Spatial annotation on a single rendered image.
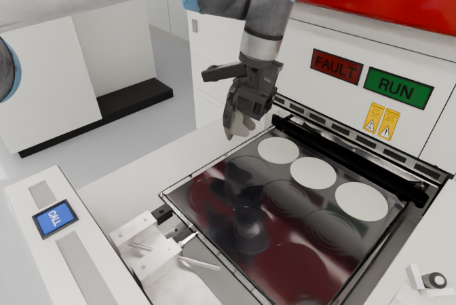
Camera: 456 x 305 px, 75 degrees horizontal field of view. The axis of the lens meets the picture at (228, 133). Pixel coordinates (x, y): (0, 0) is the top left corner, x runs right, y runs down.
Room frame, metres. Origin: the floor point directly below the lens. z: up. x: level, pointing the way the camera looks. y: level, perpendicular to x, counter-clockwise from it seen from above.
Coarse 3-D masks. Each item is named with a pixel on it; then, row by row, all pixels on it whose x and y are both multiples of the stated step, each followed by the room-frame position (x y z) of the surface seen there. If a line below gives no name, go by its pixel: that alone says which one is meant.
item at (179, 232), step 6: (180, 222) 0.38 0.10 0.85; (174, 228) 0.37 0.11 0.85; (180, 228) 0.37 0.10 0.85; (186, 228) 0.37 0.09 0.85; (168, 234) 0.35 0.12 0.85; (174, 234) 0.35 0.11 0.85; (180, 234) 0.36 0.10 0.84; (186, 234) 0.37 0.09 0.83; (174, 240) 0.35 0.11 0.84; (180, 240) 0.36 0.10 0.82
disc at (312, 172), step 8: (296, 160) 0.52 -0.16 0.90; (304, 160) 0.52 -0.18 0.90; (312, 160) 0.52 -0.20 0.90; (320, 160) 0.52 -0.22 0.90; (296, 168) 0.49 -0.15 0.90; (304, 168) 0.49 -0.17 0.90; (312, 168) 0.49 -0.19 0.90; (320, 168) 0.49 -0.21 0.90; (328, 168) 0.49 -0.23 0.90; (296, 176) 0.47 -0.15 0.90; (304, 176) 0.47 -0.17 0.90; (312, 176) 0.47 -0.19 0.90; (320, 176) 0.47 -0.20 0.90; (328, 176) 0.47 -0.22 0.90; (336, 176) 0.47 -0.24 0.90; (304, 184) 0.44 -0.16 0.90; (312, 184) 0.44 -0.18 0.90; (320, 184) 0.44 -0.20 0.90; (328, 184) 0.44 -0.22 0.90
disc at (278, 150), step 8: (264, 144) 0.58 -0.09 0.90; (272, 144) 0.58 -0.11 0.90; (280, 144) 0.58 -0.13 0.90; (288, 144) 0.58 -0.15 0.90; (264, 152) 0.55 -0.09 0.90; (272, 152) 0.55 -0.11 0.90; (280, 152) 0.55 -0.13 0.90; (288, 152) 0.55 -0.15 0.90; (296, 152) 0.55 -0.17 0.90; (272, 160) 0.52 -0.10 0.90; (280, 160) 0.52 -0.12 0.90; (288, 160) 0.52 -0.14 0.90
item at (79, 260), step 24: (48, 168) 0.43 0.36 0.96; (24, 192) 0.37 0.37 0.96; (48, 192) 0.37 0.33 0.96; (72, 192) 0.37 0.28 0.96; (24, 216) 0.31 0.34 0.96; (48, 240) 0.27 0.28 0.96; (72, 240) 0.27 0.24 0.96; (96, 240) 0.27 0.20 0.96; (48, 264) 0.23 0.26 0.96; (72, 264) 0.23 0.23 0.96; (96, 264) 0.23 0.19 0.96; (120, 264) 0.23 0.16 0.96; (48, 288) 0.20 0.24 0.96; (72, 288) 0.20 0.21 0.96; (96, 288) 0.20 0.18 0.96; (120, 288) 0.20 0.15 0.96
